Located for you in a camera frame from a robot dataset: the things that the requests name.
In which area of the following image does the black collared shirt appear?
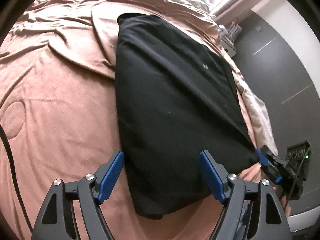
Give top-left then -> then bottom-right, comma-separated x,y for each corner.
115,13 -> 258,219

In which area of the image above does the person's right hand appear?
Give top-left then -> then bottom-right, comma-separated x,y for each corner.
272,186 -> 292,219

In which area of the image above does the dark grey wardrobe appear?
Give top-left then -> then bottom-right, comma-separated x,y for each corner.
233,13 -> 319,215

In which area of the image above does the terracotta pink duvet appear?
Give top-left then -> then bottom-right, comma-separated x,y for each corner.
0,0 -> 262,240

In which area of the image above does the white bedside cabinet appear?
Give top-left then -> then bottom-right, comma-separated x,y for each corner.
218,21 -> 242,58

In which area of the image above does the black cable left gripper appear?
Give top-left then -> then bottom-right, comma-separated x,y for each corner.
0,124 -> 34,233

